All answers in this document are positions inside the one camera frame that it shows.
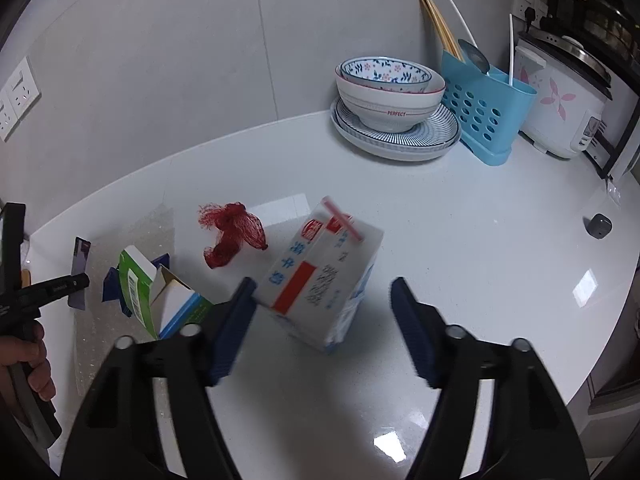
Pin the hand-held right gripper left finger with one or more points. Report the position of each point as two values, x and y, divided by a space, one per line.
235 335

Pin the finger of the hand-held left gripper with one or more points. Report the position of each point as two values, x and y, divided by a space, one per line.
60 286

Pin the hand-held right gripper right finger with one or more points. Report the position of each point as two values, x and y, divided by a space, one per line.
412 330

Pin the purple packet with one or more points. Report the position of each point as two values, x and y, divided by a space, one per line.
80 270

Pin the blue torn wrapper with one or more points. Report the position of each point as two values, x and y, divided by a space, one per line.
111 285

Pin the green carton box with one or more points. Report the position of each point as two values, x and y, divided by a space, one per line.
137 290

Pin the blue white milk carton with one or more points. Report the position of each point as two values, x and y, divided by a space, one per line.
320 290

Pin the red mesh net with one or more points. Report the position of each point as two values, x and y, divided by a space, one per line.
232 232

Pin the person's left hand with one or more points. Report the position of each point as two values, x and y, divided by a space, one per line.
40 375

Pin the pink white straw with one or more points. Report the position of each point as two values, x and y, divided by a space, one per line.
345 220

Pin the blue striped plate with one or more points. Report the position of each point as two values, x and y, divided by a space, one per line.
435 132
400 152

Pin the grey base cabinet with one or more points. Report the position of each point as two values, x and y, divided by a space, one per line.
615 390

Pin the small dark grey cube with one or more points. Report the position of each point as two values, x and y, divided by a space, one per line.
599 226

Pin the white bowl red line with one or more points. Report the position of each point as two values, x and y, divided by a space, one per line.
390 107

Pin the blue utensil holder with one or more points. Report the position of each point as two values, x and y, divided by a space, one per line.
480 110

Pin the blue floral bowl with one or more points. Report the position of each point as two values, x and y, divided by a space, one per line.
385 72

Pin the white floral rice cooker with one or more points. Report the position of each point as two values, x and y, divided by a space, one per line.
560 105

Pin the metal spoon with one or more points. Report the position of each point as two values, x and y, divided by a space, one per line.
477 57

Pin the wooden chopstick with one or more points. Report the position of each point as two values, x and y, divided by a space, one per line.
440 25
446 22

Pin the black plug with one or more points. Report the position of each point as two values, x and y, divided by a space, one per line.
531 19

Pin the steel pot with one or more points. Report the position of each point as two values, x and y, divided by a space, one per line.
610 25

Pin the white wall socket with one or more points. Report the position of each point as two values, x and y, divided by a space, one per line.
522 0
22 90
5 122

